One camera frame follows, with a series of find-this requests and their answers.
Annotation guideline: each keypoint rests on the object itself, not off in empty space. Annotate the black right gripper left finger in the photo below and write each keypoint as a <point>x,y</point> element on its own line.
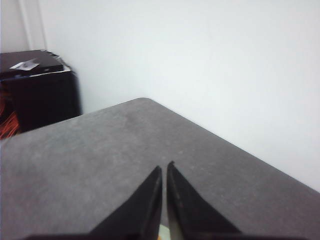
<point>138,218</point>

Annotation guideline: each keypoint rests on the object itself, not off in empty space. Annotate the white paper slip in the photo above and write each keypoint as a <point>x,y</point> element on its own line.
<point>25,65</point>

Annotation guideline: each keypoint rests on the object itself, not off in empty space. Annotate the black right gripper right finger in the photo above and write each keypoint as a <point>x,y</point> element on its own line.
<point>190,217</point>

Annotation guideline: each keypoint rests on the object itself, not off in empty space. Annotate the black cabinet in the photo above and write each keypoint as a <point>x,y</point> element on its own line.
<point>47,94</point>

